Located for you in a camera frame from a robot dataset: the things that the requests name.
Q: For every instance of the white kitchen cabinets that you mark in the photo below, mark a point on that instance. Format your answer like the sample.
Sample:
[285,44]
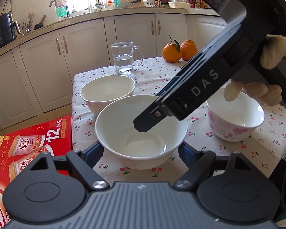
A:
[37,72]

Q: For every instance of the cherry-pattern tablecloth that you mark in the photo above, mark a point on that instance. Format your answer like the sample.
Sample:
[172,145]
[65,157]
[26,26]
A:
[264,147]

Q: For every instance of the gloved right hand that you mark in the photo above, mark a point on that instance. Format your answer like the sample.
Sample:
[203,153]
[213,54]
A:
[274,51]

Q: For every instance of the black air fryer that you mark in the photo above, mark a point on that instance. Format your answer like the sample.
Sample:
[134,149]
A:
[8,29]

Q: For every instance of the glass mug with water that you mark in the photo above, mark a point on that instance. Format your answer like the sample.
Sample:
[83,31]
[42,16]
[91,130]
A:
[123,56]

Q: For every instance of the orange with leaf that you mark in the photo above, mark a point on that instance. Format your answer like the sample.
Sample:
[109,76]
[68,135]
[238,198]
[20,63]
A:
[172,51]

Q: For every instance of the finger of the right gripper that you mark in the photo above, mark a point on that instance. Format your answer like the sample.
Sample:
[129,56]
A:
[152,115]

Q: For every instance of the red drink carton box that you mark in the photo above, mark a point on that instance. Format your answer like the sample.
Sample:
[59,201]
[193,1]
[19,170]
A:
[19,148]

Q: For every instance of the small pink-flower bowl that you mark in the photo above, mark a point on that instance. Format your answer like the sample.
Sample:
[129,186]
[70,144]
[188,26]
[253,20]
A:
[234,121]

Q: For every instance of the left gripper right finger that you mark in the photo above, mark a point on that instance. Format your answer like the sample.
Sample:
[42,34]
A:
[200,164]

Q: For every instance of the white bowl pink flowers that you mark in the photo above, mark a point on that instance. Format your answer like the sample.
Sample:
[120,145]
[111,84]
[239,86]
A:
[102,91]

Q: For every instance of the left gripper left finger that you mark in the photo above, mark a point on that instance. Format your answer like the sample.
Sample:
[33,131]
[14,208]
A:
[81,166]

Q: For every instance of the orange without leaf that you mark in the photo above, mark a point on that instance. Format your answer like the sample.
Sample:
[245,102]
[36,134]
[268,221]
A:
[188,49]

